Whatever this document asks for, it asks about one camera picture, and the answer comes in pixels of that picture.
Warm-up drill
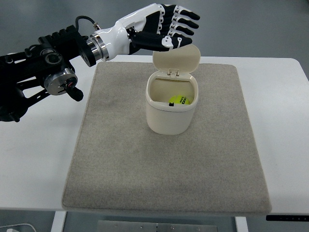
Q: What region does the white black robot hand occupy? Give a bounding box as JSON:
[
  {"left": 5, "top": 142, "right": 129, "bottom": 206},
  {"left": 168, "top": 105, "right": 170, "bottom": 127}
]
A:
[{"left": 95, "top": 3, "right": 200, "bottom": 60}]

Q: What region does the yellow tennis ball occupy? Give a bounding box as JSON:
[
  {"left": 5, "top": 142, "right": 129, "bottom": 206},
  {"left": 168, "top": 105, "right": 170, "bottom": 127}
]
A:
[{"left": 169, "top": 95, "right": 190, "bottom": 106}]

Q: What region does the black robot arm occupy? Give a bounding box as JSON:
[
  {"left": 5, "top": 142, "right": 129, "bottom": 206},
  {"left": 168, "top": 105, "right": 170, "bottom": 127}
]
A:
[{"left": 0, "top": 15, "right": 101, "bottom": 122}]

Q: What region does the beige lidded plastic bin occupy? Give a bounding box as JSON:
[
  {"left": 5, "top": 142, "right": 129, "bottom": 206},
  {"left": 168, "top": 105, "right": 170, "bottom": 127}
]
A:
[{"left": 145, "top": 44, "right": 201, "bottom": 135}]

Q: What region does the beige felt mat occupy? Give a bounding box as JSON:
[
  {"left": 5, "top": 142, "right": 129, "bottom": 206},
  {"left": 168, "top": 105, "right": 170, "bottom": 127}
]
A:
[{"left": 62, "top": 62, "right": 271, "bottom": 215}]

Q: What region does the white table leg right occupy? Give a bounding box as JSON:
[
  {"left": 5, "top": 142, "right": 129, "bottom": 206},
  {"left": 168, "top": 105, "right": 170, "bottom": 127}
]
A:
[{"left": 235, "top": 217, "right": 249, "bottom": 232}]

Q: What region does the white table leg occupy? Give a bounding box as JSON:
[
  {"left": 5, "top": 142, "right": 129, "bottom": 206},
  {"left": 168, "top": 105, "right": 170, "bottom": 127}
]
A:
[
  {"left": 235, "top": 217, "right": 249, "bottom": 232},
  {"left": 51, "top": 211, "right": 67, "bottom": 232}
]

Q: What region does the white table leg left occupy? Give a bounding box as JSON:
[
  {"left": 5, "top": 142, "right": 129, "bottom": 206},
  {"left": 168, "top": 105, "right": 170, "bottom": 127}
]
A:
[{"left": 51, "top": 211, "right": 67, "bottom": 232}]

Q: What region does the black table control panel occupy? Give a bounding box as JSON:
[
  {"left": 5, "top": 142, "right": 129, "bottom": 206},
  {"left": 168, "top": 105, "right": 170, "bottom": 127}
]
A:
[{"left": 266, "top": 215, "right": 309, "bottom": 222}]

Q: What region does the white device corner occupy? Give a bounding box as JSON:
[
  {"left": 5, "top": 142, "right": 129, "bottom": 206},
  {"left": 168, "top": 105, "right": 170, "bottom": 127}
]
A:
[{"left": 0, "top": 223, "right": 37, "bottom": 232}]

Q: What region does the grey metal base plate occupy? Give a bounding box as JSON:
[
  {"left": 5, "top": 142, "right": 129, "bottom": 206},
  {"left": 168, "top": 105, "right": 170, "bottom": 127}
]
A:
[{"left": 97, "top": 220, "right": 218, "bottom": 232}]

